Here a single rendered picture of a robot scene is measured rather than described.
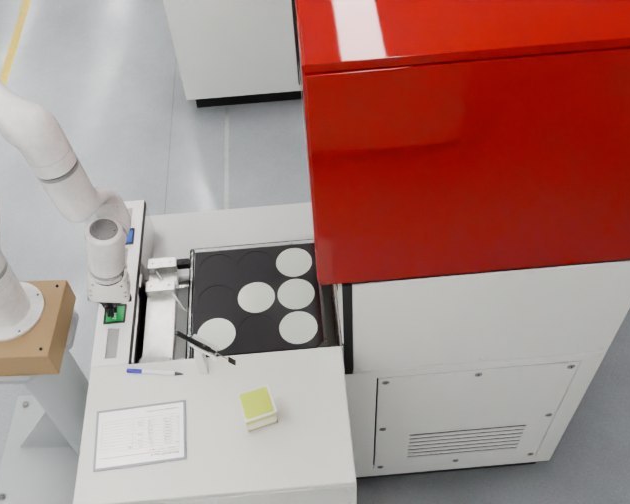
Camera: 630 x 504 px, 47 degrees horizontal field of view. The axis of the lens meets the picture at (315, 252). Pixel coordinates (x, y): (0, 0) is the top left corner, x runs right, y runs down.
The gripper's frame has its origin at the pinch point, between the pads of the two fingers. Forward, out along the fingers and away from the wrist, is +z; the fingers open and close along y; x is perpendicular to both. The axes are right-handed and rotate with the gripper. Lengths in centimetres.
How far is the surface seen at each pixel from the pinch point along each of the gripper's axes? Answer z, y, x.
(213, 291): 3.9, -26.2, -9.2
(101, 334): 3.6, 1.9, 5.7
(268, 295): 0.7, -40.9, -6.3
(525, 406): 22, -119, 15
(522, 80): -93, -71, 15
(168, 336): 8.2, -14.7, 2.9
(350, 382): 9, -63, 15
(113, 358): 2.8, -1.8, 13.1
